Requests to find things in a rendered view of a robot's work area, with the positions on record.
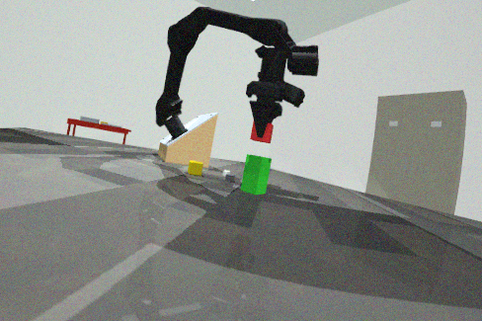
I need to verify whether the green block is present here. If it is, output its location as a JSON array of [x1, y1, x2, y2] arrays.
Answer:
[[241, 173, 269, 195], [244, 154, 272, 177]]

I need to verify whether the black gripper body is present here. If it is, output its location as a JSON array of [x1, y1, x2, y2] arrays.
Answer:
[[246, 67, 284, 113]]

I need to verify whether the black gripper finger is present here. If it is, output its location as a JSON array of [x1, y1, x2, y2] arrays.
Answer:
[[250, 101, 279, 138], [269, 112, 281, 123]]

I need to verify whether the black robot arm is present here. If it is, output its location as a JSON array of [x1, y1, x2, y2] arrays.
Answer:
[[155, 6, 319, 140]]

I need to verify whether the red block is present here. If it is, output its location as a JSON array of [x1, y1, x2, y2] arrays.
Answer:
[[250, 122, 274, 143]]

